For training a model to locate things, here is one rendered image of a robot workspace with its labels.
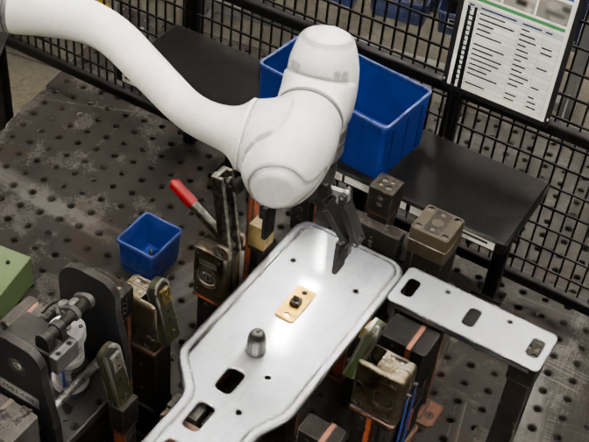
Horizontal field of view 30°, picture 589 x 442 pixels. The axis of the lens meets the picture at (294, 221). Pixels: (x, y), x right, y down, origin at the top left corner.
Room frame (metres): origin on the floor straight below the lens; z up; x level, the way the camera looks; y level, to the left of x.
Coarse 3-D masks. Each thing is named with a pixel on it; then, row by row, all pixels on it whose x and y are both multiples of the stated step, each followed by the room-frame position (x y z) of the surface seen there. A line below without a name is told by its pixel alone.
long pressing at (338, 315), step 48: (288, 240) 1.45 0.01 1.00; (336, 240) 1.46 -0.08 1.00; (240, 288) 1.32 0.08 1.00; (288, 288) 1.33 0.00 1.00; (336, 288) 1.34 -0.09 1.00; (384, 288) 1.36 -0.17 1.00; (192, 336) 1.19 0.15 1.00; (240, 336) 1.21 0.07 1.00; (288, 336) 1.22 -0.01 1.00; (336, 336) 1.23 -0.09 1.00; (192, 384) 1.09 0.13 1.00; (240, 384) 1.11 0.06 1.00; (288, 384) 1.12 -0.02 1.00; (192, 432) 1.01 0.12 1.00; (240, 432) 1.02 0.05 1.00
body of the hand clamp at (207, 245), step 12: (204, 240) 1.37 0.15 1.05; (216, 240) 1.38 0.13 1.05; (204, 252) 1.35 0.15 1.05; (240, 252) 1.38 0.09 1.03; (204, 264) 1.35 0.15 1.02; (216, 264) 1.34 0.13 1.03; (228, 264) 1.34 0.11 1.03; (204, 276) 1.35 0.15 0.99; (216, 276) 1.34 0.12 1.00; (228, 276) 1.34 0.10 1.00; (204, 288) 1.35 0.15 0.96; (216, 288) 1.34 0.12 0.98; (228, 288) 1.35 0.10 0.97; (204, 300) 1.35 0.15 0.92; (216, 300) 1.34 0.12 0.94; (204, 312) 1.35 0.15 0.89; (228, 372) 1.36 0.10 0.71; (216, 384) 1.33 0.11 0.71
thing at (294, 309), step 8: (296, 288) 1.33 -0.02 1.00; (304, 288) 1.33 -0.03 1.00; (288, 296) 1.31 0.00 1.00; (304, 296) 1.31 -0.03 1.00; (312, 296) 1.31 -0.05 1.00; (288, 304) 1.29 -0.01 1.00; (296, 304) 1.28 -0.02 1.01; (304, 304) 1.29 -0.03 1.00; (280, 312) 1.27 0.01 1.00; (288, 312) 1.27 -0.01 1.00; (296, 312) 1.27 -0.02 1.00; (288, 320) 1.25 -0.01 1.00
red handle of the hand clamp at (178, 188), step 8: (176, 184) 1.41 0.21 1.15; (176, 192) 1.40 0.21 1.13; (184, 192) 1.40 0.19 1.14; (184, 200) 1.39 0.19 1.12; (192, 200) 1.39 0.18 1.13; (192, 208) 1.39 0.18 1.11; (200, 208) 1.39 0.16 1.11; (200, 216) 1.38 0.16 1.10; (208, 216) 1.38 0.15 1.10; (208, 224) 1.37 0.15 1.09; (216, 232) 1.36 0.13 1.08; (232, 240) 1.36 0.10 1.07; (232, 248) 1.35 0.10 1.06
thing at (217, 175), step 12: (228, 168) 1.38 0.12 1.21; (216, 180) 1.35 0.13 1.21; (228, 180) 1.36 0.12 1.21; (240, 180) 1.35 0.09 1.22; (216, 192) 1.35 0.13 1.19; (228, 192) 1.37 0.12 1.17; (240, 192) 1.35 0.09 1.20; (216, 204) 1.35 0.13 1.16; (228, 204) 1.37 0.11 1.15; (216, 216) 1.35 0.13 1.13; (228, 216) 1.37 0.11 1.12; (216, 228) 1.35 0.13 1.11; (228, 228) 1.35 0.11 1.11; (228, 240) 1.34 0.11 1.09; (240, 240) 1.37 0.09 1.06
